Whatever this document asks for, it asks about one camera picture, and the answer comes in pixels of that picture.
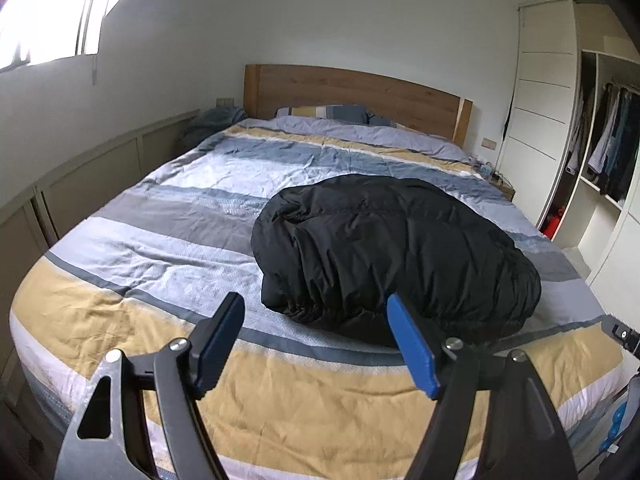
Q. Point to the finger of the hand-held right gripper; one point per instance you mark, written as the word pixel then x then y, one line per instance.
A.
pixel 621 332

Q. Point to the white wardrobe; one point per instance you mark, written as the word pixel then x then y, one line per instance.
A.
pixel 545 110

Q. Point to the black puffer jacket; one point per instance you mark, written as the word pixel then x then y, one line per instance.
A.
pixel 390 250

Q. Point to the bed with striped duvet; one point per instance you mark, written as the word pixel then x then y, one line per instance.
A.
pixel 175 230

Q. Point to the beige wall socket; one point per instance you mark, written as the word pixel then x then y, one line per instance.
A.
pixel 488 144
pixel 225 102

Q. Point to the wooden nightstand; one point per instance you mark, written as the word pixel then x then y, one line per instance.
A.
pixel 502 185

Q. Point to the striped pillow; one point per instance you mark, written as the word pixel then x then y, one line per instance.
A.
pixel 325 111

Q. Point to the wooden headboard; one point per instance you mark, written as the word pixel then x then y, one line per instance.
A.
pixel 350 87

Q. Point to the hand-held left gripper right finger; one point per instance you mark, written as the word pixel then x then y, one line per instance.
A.
pixel 412 345

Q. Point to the blue plastic object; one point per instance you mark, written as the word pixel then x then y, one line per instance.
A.
pixel 612 427

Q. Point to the beige wall panelling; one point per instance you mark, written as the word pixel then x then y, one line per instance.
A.
pixel 85 170

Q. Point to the grey-blue cloth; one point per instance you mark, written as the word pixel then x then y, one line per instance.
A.
pixel 210 122

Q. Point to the hanging clothes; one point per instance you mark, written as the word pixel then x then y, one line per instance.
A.
pixel 612 135

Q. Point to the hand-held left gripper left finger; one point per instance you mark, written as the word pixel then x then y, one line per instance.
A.
pixel 217 345

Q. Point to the window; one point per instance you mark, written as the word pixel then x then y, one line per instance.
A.
pixel 60 5

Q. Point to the red object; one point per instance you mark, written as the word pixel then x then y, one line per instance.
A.
pixel 554 222

